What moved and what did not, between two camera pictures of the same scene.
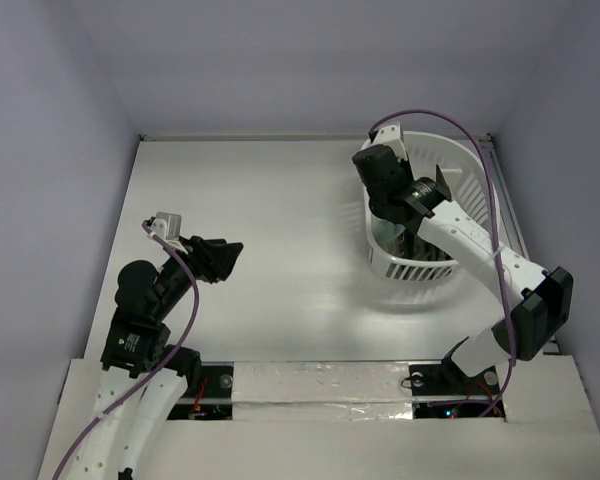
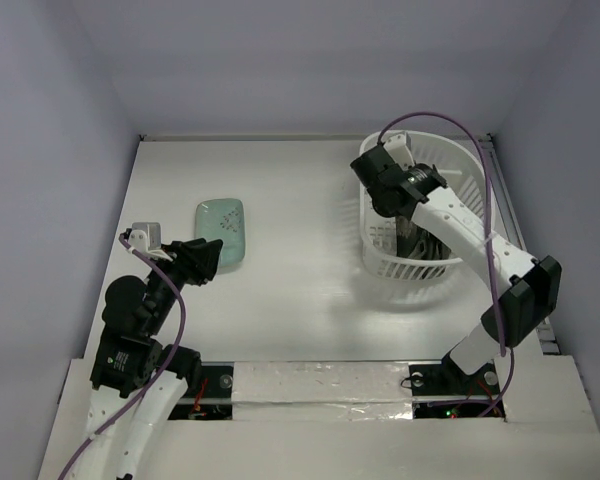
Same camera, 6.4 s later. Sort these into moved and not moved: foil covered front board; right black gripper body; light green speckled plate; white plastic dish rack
Moved: light green speckled plate
Not moved: foil covered front board; white plastic dish rack; right black gripper body
